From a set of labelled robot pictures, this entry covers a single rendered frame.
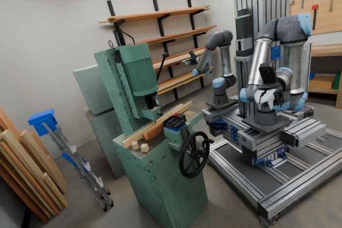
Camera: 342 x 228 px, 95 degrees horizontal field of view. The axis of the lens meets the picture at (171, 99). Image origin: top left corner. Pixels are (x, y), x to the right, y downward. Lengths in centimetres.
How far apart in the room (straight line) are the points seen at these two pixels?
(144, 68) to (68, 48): 245
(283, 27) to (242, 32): 34
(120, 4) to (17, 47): 182
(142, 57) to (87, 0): 266
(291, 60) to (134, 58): 87
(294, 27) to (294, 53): 13
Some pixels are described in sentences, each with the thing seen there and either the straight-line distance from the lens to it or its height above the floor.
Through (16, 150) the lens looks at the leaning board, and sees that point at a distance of 211.
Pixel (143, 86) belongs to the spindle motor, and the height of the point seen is 126.
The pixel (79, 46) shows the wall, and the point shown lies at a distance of 333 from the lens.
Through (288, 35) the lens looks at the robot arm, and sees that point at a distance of 105.
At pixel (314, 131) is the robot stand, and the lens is 142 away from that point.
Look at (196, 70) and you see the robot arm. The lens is 167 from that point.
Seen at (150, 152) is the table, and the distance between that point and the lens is 100.
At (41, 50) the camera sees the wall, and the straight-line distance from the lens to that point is 331.
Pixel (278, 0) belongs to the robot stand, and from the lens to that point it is 142.
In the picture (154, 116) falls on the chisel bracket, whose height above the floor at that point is 103.
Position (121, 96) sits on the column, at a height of 119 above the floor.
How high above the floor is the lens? 148
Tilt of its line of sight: 20 degrees down
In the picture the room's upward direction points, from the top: 13 degrees counter-clockwise
